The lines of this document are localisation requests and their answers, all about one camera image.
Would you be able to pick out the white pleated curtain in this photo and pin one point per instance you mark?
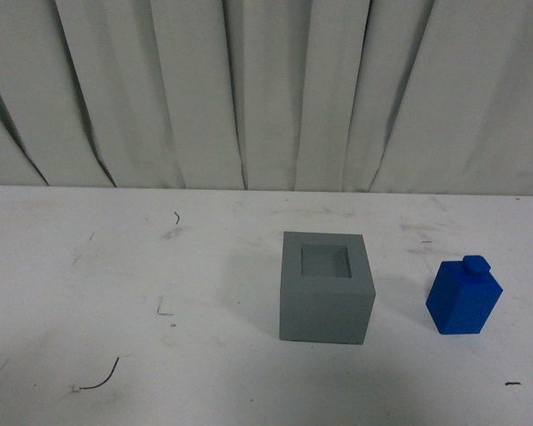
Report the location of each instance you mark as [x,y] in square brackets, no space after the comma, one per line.
[338,96]

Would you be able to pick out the blue block with knob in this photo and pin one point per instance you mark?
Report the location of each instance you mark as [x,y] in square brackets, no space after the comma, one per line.
[463,296]

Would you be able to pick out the gray cube base with hole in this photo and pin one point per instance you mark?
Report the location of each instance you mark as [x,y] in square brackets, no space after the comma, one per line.
[327,291]

